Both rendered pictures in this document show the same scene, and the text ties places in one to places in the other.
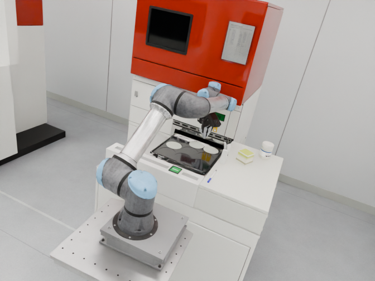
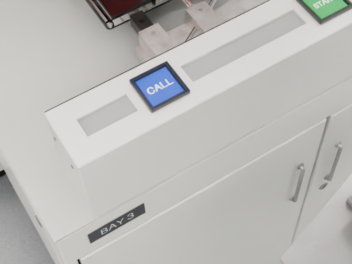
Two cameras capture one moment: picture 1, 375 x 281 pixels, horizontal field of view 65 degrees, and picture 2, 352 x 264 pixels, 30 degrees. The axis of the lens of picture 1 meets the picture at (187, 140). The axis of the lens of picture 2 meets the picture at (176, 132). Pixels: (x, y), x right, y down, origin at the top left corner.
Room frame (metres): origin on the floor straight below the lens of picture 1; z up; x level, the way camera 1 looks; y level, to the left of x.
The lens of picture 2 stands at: (1.03, 0.63, 1.62)
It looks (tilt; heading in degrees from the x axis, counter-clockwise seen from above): 57 degrees down; 312
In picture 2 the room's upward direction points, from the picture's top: 3 degrees counter-clockwise
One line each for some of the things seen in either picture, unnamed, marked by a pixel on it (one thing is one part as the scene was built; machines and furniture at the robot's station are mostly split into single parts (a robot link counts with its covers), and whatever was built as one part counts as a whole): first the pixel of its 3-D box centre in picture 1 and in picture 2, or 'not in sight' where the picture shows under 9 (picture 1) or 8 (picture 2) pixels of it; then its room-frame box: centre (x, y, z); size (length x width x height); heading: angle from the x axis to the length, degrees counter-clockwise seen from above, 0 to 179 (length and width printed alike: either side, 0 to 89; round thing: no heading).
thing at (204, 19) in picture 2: not in sight; (209, 27); (1.43, 0.11, 0.89); 0.08 x 0.03 x 0.03; 161
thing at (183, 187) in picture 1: (152, 173); (244, 76); (1.33, 0.15, 0.89); 0.55 x 0.09 x 0.14; 71
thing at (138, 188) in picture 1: (140, 190); not in sight; (0.94, 0.15, 1.05); 0.13 x 0.12 x 0.14; 64
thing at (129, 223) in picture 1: (137, 214); not in sight; (0.94, 0.14, 0.94); 0.15 x 0.15 x 0.10
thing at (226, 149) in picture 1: (225, 151); not in sight; (1.48, -0.22, 1.03); 0.06 x 0.04 x 0.13; 161
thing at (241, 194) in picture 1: (244, 180); not in sight; (1.44, -0.36, 0.89); 0.62 x 0.35 x 0.14; 161
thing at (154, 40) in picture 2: not in sight; (162, 50); (1.45, 0.19, 0.89); 0.08 x 0.03 x 0.03; 161
